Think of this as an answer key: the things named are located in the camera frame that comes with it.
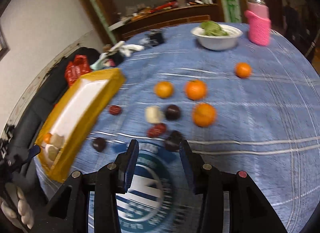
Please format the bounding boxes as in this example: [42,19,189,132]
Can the orange tangerine on table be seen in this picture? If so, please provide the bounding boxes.
[184,80,207,101]
[235,62,252,78]
[192,103,217,127]
[153,81,174,98]

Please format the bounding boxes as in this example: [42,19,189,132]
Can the wooden sideboard cabinet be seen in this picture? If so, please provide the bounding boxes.
[112,4,224,41]

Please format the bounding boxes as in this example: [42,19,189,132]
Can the green vegetables in bowl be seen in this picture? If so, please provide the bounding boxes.
[200,20,229,36]

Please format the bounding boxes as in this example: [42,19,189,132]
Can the white yam piece in tray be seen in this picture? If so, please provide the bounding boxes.
[45,144,60,161]

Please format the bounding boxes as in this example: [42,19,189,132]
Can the pink sleeved bottle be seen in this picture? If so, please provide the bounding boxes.
[245,0,271,46]

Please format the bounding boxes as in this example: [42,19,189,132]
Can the red plastic bag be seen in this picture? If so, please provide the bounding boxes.
[65,55,91,87]

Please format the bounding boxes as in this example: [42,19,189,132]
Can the orange tangerine in tray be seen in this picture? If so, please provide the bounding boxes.
[43,133,52,144]

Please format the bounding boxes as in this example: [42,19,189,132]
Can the white gloves pile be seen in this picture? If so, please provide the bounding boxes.
[90,41,144,71]

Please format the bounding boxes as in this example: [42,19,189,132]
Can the dark round chestnut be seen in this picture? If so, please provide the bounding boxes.
[164,131,184,152]
[165,104,181,120]
[92,137,107,152]

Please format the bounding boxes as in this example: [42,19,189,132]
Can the white yam piece on table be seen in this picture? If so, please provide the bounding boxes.
[145,106,164,124]

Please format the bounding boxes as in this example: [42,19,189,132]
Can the black leather sofa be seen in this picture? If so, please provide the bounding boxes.
[4,46,102,198]

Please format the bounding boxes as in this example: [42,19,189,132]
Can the white gloved left hand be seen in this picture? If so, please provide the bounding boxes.
[1,183,34,232]

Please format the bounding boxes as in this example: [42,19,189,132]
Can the blue plaid tablecloth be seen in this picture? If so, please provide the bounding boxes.
[69,24,319,232]

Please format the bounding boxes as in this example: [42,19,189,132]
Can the white foam tray yellow tape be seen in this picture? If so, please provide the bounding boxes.
[35,68,125,183]

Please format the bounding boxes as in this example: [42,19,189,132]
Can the red jujube date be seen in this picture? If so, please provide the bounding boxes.
[108,105,122,115]
[147,123,167,138]

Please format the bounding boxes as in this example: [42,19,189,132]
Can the white bowl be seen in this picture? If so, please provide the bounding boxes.
[191,24,243,51]

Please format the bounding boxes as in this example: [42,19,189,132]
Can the black small box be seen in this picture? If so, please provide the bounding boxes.
[146,30,165,47]

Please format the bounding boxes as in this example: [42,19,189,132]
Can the white cylindrical yam piece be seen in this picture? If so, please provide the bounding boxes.
[50,133,65,149]

